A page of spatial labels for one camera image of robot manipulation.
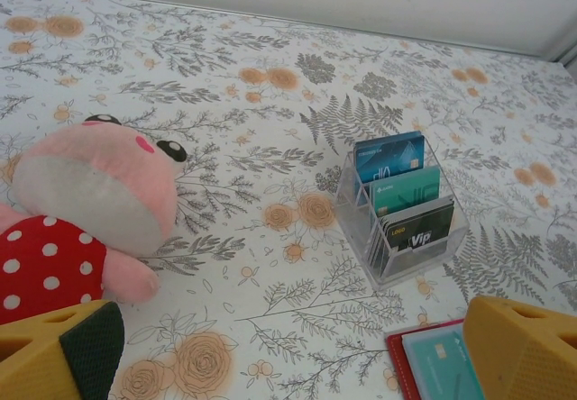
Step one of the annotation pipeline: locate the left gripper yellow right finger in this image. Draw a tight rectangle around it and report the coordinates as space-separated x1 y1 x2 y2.
463 295 577 400

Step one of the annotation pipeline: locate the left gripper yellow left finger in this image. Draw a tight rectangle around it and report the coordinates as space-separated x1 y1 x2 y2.
0 299 125 400

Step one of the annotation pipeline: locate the red card holder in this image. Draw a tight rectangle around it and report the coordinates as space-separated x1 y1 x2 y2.
385 318 486 400

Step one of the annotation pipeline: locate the teal credit card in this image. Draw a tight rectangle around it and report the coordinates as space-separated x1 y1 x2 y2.
369 165 442 219
403 330 486 400

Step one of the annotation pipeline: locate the clear acrylic card organizer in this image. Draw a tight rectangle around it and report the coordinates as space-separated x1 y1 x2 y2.
335 129 470 291

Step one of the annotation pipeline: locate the black VIP credit card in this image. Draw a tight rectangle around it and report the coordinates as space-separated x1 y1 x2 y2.
367 195 455 268

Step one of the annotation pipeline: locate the blue VIP credit card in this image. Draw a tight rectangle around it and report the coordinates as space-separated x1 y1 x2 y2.
353 130 426 184

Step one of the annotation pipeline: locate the pink plush toy red dress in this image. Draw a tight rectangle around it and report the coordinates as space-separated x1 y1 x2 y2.
0 114 189 327

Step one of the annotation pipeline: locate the floral patterned table mat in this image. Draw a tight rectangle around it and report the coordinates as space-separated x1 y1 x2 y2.
0 0 577 400

